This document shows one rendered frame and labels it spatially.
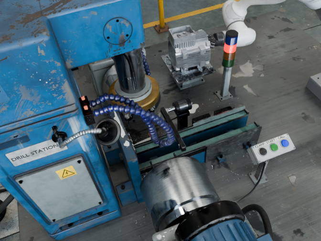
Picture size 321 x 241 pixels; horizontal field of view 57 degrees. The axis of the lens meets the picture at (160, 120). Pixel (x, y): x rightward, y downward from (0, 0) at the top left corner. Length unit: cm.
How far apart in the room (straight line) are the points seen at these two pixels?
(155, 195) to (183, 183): 11
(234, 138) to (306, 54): 97
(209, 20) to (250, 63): 205
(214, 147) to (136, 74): 60
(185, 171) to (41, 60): 59
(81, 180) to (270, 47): 159
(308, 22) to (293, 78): 224
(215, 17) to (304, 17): 110
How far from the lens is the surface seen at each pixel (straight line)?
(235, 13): 183
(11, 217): 201
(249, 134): 145
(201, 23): 393
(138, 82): 96
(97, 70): 149
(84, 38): 76
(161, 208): 99
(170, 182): 99
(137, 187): 124
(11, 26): 72
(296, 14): 428
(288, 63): 208
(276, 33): 233
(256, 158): 120
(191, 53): 164
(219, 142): 137
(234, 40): 151
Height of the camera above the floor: 203
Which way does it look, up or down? 49 degrees down
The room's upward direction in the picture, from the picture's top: 6 degrees counter-clockwise
